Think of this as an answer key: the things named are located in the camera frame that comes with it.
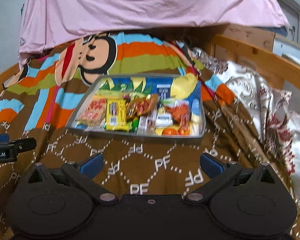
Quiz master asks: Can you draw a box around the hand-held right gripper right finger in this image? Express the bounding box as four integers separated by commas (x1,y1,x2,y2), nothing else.
185,152,280,203

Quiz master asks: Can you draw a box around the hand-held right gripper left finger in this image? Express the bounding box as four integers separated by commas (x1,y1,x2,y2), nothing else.
25,152,119,203

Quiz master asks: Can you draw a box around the grey tray with dinosaur print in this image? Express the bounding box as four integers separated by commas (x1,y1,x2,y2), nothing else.
66,74,206,140

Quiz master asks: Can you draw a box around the clear cracker packet red print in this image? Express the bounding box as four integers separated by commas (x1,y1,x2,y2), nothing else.
75,97,108,127

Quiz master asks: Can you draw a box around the yellow snack packet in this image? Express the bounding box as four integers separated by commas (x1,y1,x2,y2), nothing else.
105,99,129,131

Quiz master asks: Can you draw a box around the green sausage stick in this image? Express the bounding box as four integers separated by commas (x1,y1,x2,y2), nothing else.
129,116,140,133

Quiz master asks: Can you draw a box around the orange snack packet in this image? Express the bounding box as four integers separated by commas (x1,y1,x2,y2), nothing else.
162,99,192,134

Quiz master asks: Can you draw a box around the dark brown snack packet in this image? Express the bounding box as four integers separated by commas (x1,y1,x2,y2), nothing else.
126,105,137,119

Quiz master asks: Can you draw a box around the brown nut bar clear wrapper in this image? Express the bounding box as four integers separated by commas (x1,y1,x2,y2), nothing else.
137,105,158,130

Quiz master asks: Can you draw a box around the orange-red sauce snack packet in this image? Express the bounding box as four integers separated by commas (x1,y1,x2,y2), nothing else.
126,94,158,118

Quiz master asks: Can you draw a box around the blue snack packet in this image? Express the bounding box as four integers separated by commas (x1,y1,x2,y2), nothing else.
156,84,174,128

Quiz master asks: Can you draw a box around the monkey printed blanket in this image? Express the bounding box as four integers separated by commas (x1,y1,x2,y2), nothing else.
0,31,300,240

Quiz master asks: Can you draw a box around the floral satin quilt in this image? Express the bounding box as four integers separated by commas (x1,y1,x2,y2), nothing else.
190,47,300,205

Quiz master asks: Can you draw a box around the pink bed sheet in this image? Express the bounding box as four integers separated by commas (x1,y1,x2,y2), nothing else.
17,0,290,55

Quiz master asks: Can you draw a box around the white door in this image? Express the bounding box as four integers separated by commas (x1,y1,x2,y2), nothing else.
270,0,300,43

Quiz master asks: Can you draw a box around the wooden bed frame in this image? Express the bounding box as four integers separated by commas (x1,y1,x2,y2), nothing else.
0,34,300,98

